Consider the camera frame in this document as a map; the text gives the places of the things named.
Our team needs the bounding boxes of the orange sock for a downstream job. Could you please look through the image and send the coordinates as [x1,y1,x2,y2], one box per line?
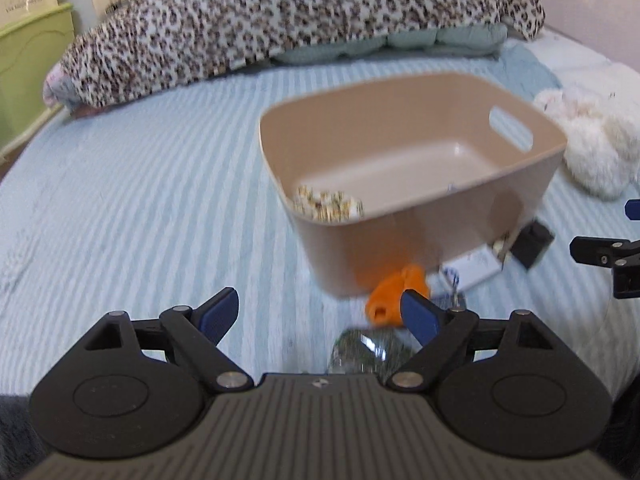
[364,264,431,327]

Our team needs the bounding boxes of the green grey crinkly packet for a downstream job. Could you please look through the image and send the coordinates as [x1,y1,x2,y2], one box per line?
[326,327,416,382]

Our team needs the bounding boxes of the black cube box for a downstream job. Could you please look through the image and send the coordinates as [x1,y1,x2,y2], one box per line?
[510,220,555,270]

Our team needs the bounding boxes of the white fluffy plush toy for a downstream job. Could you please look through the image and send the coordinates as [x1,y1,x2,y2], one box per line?
[533,87,639,200]

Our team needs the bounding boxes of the white blue card box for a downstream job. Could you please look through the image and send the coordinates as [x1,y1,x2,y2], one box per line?
[438,245,502,292]

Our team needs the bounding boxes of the wooden clothespin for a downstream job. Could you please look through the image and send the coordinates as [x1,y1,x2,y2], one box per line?
[491,233,511,264]

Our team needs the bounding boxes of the beige plastic storage bin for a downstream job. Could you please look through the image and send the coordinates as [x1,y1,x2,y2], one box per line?
[258,72,566,297]

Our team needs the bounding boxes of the floral fabric bundle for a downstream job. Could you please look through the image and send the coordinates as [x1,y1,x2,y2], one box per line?
[291,185,363,223]

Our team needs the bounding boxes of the teal quilted pillow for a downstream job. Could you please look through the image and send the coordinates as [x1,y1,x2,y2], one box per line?
[272,23,508,65]

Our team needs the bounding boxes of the leopard print blanket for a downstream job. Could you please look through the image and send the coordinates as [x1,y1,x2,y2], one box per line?
[42,0,546,110]

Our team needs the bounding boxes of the green plastic storage box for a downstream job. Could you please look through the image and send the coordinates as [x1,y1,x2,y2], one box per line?
[1,3,75,148]

